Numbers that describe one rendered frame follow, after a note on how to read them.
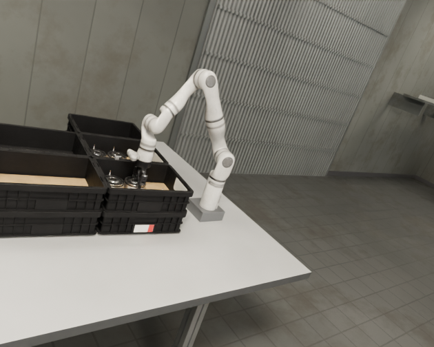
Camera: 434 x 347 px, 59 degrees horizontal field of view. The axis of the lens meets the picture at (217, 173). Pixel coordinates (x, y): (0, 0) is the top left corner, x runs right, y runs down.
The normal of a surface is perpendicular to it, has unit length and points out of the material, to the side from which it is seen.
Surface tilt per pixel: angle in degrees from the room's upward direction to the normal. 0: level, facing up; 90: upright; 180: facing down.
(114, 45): 90
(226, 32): 90
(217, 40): 90
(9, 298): 0
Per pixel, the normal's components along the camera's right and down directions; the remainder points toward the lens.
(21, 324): 0.31, -0.89
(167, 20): 0.55, 0.46
